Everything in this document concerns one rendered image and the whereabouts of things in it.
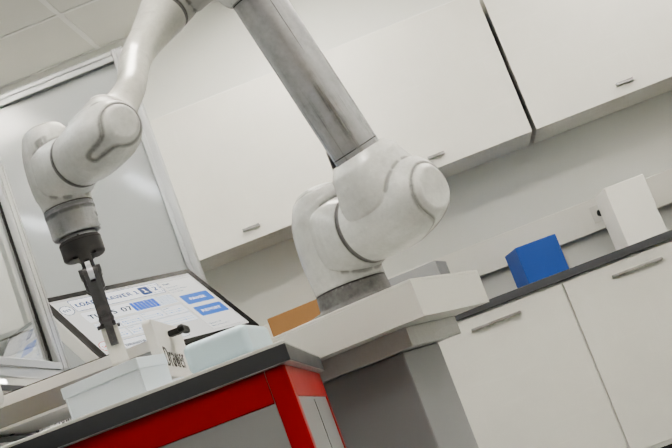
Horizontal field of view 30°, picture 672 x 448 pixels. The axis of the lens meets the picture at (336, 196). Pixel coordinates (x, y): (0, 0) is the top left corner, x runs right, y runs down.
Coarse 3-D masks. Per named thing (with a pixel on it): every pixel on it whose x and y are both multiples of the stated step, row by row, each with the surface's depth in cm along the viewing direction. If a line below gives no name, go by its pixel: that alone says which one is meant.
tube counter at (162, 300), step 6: (168, 294) 343; (144, 300) 337; (150, 300) 338; (156, 300) 338; (162, 300) 339; (168, 300) 340; (174, 300) 341; (120, 306) 330; (126, 306) 331; (132, 306) 332; (138, 306) 333; (144, 306) 334; (150, 306) 335; (156, 306) 336; (126, 312) 328; (132, 312) 329
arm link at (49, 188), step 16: (32, 128) 221; (48, 128) 221; (64, 128) 223; (32, 144) 220; (48, 144) 218; (32, 160) 219; (48, 160) 215; (32, 176) 219; (48, 176) 216; (32, 192) 221; (48, 192) 217; (64, 192) 217; (80, 192) 219; (48, 208) 219
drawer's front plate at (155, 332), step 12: (144, 324) 227; (156, 324) 232; (156, 336) 227; (168, 336) 239; (180, 336) 253; (156, 348) 226; (168, 348) 234; (180, 348) 247; (168, 360) 230; (180, 372) 237
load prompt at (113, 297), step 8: (128, 288) 340; (136, 288) 341; (144, 288) 342; (152, 288) 344; (160, 288) 345; (112, 296) 334; (120, 296) 335; (128, 296) 336; (136, 296) 337; (144, 296) 339; (72, 304) 324; (80, 304) 326; (88, 304) 327
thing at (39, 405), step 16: (128, 352) 228; (144, 352) 228; (80, 368) 228; (96, 368) 228; (32, 384) 228; (48, 384) 228; (64, 384) 228; (16, 400) 228; (32, 400) 227; (48, 400) 227; (64, 400) 227; (0, 416) 227; (16, 416) 227; (32, 416) 227; (48, 416) 232; (64, 416) 244; (0, 432) 228; (16, 432) 239
